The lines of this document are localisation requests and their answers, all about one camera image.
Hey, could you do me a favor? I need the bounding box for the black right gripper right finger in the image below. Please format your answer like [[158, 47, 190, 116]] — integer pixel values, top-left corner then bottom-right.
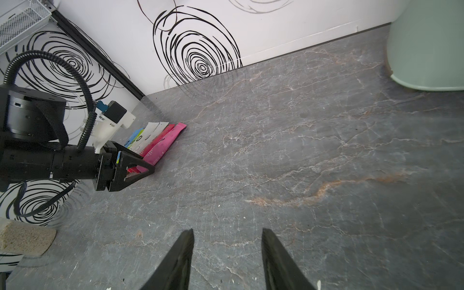
[[262, 228, 316, 290]]

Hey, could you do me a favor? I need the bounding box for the white pink-cap toothpaste tube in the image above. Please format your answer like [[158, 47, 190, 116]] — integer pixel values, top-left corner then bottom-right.
[[130, 122, 169, 154]]

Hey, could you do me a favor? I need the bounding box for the blue toothpaste tube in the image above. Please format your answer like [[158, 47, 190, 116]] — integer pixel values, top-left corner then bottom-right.
[[124, 128, 144, 148]]

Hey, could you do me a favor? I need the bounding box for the mint green toaster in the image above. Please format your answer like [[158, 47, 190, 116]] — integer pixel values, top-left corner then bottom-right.
[[385, 1, 464, 91]]

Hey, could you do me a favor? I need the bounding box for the crimson pink toothpaste tube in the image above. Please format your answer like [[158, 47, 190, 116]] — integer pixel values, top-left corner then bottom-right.
[[140, 124, 175, 157]]

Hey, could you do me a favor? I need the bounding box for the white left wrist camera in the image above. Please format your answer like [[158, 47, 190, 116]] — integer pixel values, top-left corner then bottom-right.
[[91, 100, 136, 154]]

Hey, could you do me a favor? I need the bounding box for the magenta toothpaste tube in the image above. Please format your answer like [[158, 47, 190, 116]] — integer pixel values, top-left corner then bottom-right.
[[142, 123, 187, 165]]

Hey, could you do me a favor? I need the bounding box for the green toothpaste tube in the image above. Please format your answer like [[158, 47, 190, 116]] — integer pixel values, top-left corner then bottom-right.
[[129, 133, 142, 149]]

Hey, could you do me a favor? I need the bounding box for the beige sponge roll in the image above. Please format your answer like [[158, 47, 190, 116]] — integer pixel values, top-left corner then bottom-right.
[[1, 218, 57, 257]]

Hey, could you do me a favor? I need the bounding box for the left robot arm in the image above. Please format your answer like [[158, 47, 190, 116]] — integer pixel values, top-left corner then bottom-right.
[[1, 85, 155, 192]]

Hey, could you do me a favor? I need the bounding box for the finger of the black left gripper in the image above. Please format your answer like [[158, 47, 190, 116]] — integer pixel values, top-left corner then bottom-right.
[[108, 149, 155, 192]]

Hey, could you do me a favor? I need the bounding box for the black corrugated cable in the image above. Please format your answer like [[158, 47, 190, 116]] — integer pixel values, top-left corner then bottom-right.
[[2, 50, 98, 151]]

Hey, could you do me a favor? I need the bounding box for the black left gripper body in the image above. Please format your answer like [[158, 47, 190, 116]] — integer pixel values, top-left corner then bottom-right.
[[1, 141, 117, 192]]

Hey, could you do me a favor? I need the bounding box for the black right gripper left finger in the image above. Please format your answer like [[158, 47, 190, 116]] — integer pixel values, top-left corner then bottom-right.
[[141, 229, 195, 290]]

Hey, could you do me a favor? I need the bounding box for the white wire wall basket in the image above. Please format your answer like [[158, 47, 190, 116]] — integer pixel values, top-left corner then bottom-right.
[[1, 1, 55, 54]]

